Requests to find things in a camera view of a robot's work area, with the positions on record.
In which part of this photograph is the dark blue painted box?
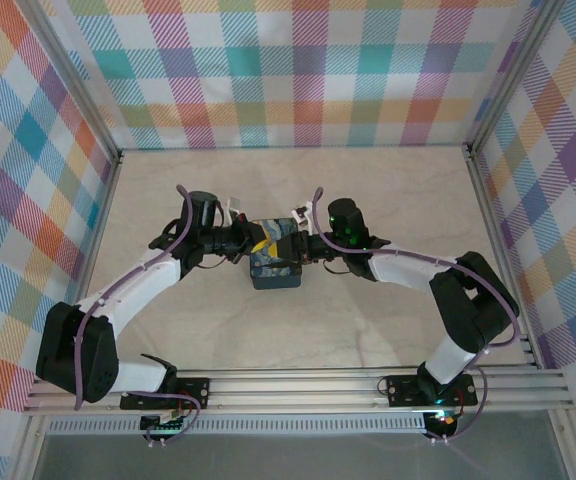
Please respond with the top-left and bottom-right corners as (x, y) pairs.
(249, 216), (304, 292)

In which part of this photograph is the aluminium mounting rail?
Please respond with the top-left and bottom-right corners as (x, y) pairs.
(22, 367), (574, 416)

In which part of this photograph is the aluminium side frame rail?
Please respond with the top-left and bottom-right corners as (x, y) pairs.
(462, 143), (576, 480)
(10, 149), (125, 480)

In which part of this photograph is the grey slotted cable duct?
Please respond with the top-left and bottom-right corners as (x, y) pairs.
(47, 413), (428, 435)

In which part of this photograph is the aluminium frame post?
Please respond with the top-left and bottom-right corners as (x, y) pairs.
(467, 0), (572, 151)
(15, 0), (125, 164)

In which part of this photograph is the green black connector board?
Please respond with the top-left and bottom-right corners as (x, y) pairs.
(140, 412), (192, 434)

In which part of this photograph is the yellow padlock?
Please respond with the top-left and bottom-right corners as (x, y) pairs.
(251, 238), (283, 257)

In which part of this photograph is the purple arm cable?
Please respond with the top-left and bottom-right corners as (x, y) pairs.
(312, 185), (522, 444)
(72, 184), (204, 449)

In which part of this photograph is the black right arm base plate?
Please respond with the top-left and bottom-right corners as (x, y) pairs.
(377, 373), (478, 408)

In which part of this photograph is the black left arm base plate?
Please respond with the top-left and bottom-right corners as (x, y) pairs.
(120, 378), (211, 412)

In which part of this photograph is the yellow black power connector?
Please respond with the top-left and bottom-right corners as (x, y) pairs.
(425, 408), (458, 430)

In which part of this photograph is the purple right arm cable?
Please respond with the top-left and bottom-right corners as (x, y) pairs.
(312, 185), (522, 444)

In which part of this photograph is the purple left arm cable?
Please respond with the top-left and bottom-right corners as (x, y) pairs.
(72, 184), (204, 449)

